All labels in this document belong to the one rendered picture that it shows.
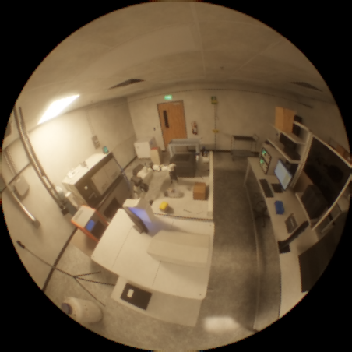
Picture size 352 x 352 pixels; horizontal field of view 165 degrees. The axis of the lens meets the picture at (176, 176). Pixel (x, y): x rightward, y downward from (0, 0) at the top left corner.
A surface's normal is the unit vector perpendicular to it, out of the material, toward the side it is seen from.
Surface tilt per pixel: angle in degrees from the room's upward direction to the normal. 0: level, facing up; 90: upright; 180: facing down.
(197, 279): 0
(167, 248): 0
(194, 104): 90
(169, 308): 0
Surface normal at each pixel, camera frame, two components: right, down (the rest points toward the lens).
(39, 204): 0.96, 0.04
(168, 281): -0.14, -0.80
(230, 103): -0.23, 0.60
